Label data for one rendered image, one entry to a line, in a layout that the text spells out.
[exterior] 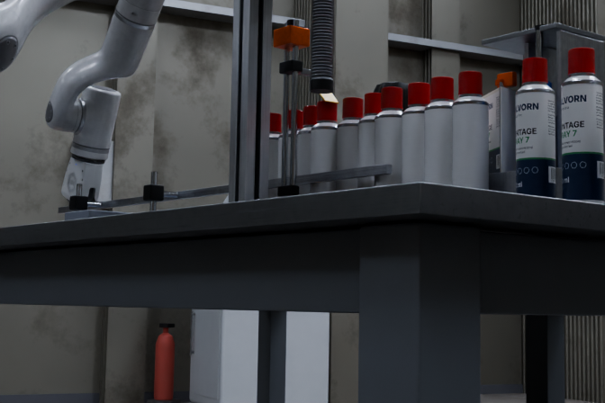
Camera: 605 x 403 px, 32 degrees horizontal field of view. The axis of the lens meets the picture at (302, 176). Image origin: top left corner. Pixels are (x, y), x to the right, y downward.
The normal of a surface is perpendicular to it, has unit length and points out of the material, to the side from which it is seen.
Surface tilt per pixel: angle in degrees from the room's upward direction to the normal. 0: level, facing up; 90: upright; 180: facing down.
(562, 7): 90
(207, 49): 90
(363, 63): 90
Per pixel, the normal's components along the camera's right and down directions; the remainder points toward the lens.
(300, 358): 0.40, -0.11
